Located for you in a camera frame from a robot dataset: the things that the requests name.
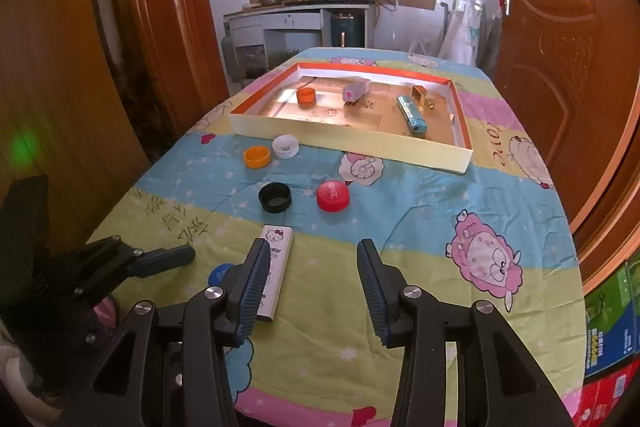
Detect blue bottle cap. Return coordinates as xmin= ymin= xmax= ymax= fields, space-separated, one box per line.
xmin=209 ymin=263 xmax=236 ymax=285

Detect red bottle cap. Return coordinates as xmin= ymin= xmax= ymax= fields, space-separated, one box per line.
xmin=316 ymin=179 xmax=351 ymax=212

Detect black bottle cap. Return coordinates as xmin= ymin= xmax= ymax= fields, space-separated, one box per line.
xmin=258 ymin=182 xmax=292 ymax=213

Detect clear patterned plastic case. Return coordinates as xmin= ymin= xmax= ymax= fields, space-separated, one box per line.
xmin=342 ymin=79 xmax=372 ymax=104

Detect red carton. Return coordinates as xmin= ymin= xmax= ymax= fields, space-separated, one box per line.
xmin=570 ymin=367 xmax=640 ymax=427

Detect teal patterned box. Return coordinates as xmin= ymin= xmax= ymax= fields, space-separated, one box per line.
xmin=397 ymin=95 xmax=428 ymax=138

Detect plain wooden panel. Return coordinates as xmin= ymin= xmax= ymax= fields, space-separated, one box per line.
xmin=0 ymin=0 xmax=151 ymax=308

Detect cartoon sheep printed blanket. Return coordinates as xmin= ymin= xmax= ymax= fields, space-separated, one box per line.
xmin=85 ymin=47 xmax=586 ymax=427

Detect white kitchen counter cabinet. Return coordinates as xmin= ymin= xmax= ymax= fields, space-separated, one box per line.
xmin=222 ymin=2 xmax=378 ymax=72

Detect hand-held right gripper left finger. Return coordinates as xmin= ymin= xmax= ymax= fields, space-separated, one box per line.
xmin=59 ymin=237 xmax=273 ymax=427

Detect white plastic bag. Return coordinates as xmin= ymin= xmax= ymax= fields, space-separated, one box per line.
xmin=437 ymin=0 xmax=496 ymax=68

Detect orange rimmed cardboard box tray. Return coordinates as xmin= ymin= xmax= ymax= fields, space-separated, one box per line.
xmin=230 ymin=62 xmax=474 ymax=175

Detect light orange bottle cap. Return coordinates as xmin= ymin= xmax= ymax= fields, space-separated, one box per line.
xmin=243 ymin=146 xmax=273 ymax=170

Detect white cartoon print box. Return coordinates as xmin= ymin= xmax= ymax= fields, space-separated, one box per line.
xmin=256 ymin=224 xmax=295 ymax=323

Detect wooden door frame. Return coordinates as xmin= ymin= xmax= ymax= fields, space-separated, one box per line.
xmin=107 ymin=0 xmax=236 ymax=142

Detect person's clothing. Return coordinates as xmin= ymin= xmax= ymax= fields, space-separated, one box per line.
xmin=92 ymin=294 xmax=121 ymax=333

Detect white bottle cap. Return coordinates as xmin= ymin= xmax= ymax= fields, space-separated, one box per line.
xmin=272 ymin=134 xmax=301 ymax=159

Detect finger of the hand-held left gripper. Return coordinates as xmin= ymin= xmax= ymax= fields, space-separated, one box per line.
xmin=50 ymin=234 xmax=197 ymax=303

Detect carved wooden door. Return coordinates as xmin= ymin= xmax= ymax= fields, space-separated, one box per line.
xmin=492 ymin=0 xmax=640 ymax=228

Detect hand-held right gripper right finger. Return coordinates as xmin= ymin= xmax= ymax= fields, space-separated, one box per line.
xmin=356 ymin=238 xmax=576 ymax=427

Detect green cartons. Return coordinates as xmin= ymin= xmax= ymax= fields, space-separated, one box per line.
xmin=582 ymin=252 xmax=640 ymax=378

